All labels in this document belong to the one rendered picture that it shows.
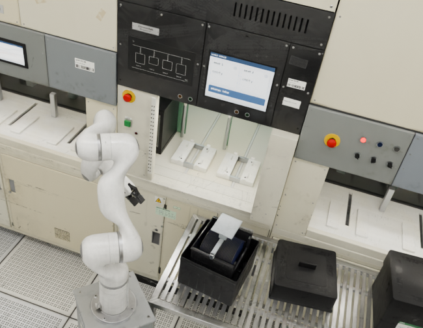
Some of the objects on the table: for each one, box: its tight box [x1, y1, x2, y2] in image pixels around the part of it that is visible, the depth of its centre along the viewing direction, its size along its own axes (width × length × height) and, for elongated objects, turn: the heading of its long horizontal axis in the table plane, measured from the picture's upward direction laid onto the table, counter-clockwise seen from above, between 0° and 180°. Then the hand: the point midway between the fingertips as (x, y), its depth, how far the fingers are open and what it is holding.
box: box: [372, 250, 423, 328], centre depth 211 cm, size 29×29×25 cm
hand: (137, 200), depth 224 cm, fingers open, 6 cm apart
